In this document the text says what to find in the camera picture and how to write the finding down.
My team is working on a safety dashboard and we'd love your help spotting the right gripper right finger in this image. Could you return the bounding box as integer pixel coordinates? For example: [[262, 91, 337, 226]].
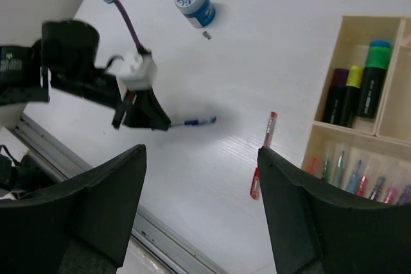
[[259, 148, 410, 273]]

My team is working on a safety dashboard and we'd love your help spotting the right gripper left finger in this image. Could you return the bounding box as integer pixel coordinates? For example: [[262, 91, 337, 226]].
[[1, 144, 147, 273]]

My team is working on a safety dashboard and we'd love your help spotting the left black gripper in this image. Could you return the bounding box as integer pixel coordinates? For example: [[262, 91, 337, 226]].
[[1, 20, 171, 131]]

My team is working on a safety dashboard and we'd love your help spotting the dark blue gel pen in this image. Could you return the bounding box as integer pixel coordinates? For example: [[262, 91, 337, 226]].
[[170, 116, 216, 128]]

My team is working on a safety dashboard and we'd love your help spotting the light blue clear pen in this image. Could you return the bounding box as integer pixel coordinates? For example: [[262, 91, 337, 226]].
[[345, 158, 363, 193]]

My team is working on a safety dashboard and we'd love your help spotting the red clear-cap pen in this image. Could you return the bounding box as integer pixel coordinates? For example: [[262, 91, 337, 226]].
[[306, 156, 319, 175]]

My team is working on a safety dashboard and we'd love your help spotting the pink clear-cap pen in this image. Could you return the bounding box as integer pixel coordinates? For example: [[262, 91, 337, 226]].
[[355, 175, 369, 197]]

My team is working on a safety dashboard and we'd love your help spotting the olive green clear pen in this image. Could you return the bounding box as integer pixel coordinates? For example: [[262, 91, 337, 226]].
[[332, 150, 347, 187]]

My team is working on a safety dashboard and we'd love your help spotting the green clear-cap pen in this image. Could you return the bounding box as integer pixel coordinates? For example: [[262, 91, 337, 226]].
[[321, 155, 332, 182]]

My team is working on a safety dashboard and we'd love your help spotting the red gel pen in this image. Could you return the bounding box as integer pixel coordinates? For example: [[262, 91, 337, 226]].
[[250, 112, 277, 200]]

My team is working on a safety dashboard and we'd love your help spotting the violet clear-cap pen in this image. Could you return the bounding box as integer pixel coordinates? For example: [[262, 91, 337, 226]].
[[396, 184, 411, 205]]

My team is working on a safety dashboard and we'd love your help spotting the purple highlighter marker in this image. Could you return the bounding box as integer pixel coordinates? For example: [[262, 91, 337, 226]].
[[322, 68, 349, 124]]

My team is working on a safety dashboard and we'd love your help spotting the yellow highlighter marker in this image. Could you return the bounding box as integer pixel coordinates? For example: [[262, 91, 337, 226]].
[[338, 65, 363, 128]]

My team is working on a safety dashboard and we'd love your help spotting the green highlighter marker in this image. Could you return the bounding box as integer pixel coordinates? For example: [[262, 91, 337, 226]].
[[356, 47, 392, 119]]

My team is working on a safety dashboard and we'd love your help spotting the black clear-cap pen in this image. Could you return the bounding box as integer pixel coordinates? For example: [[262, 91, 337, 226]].
[[369, 175, 387, 201]]

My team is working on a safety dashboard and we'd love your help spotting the magenta clear-cap pen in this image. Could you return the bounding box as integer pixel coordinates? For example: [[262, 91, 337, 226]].
[[383, 185, 398, 204]]

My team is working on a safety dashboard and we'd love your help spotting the blue highlighter marker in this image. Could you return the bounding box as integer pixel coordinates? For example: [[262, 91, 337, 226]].
[[369, 40, 391, 49]]

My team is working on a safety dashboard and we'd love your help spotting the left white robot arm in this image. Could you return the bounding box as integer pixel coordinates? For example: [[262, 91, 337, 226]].
[[1, 0, 171, 131]]

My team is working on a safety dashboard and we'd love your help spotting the beige divided organizer tray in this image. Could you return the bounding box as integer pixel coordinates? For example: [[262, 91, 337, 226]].
[[302, 15, 410, 205]]

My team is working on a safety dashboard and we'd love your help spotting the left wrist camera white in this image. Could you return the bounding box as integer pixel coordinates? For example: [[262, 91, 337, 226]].
[[114, 52, 158, 94]]

